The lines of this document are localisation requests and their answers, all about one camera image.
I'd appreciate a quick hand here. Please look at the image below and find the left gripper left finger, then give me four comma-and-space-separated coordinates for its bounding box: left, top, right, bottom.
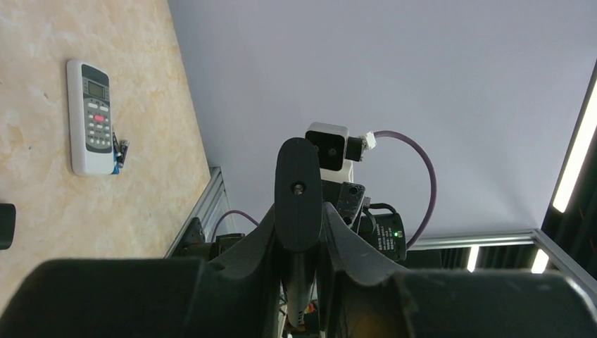
1, 205, 282, 337

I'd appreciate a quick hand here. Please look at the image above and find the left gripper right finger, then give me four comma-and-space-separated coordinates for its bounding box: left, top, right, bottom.
320, 204, 596, 337

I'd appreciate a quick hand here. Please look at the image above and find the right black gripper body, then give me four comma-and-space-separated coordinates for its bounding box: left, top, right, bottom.
322, 180, 365, 229

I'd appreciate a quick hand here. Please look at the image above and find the black battery cover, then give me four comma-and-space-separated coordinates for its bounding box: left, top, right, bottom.
0, 203, 17, 251

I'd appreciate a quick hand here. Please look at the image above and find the blue battery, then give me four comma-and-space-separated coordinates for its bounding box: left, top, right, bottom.
111, 160, 120, 175

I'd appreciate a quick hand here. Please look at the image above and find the white remote control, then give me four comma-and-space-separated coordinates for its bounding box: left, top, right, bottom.
66, 59, 115, 176

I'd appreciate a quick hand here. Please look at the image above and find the aluminium frame rail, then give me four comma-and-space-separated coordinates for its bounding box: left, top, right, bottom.
165, 167, 231, 258

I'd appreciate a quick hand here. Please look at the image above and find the dark battery beside remote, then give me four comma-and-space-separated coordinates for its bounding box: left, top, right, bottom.
112, 133, 130, 169

